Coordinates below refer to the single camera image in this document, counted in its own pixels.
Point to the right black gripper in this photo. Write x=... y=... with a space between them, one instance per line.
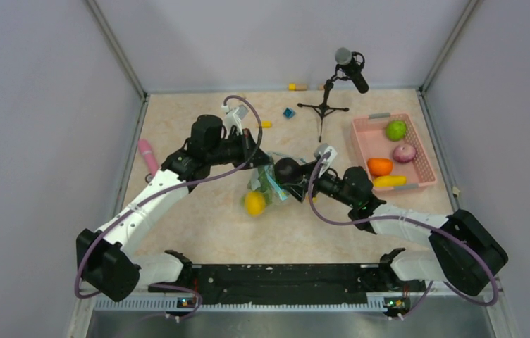
x=299 y=186

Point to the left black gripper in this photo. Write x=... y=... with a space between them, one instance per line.
x=246 y=140

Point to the orange tangerine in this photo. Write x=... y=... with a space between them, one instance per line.
x=380 y=166

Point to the dark purple eggplant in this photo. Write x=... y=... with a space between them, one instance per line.
x=287 y=171

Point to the clear zip top bag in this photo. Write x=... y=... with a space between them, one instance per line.
x=281 y=196

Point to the green lettuce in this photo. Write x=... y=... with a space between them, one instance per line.
x=265 y=187

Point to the yellow lemon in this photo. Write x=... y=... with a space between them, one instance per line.
x=254 y=203

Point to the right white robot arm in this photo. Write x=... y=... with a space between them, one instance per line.
x=461 y=253

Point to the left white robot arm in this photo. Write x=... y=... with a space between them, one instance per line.
x=104 y=255

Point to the yellow banana piece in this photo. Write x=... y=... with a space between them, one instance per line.
x=390 y=181

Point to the pink cylindrical tool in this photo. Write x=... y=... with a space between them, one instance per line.
x=146 y=151

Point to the pink plastic basket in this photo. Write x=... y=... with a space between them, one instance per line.
x=370 y=140

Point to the purple onion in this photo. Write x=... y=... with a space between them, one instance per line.
x=404 y=153

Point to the green lime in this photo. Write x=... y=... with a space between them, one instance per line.
x=396 y=130

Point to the teal square block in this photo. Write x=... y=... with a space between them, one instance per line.
x=288 y=113

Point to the yellow and wood block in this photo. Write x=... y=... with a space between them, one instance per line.
x=298 y=87

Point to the black microphone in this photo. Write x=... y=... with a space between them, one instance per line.
x=349 y=66

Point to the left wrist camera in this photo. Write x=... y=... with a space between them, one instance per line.
x=233 y=116

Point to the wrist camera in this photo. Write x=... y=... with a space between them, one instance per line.
x=328 y=153
x=233 y=116

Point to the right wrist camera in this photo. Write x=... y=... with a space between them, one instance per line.
x=328 y=153

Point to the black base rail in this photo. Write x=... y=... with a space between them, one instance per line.
x=288 y=284

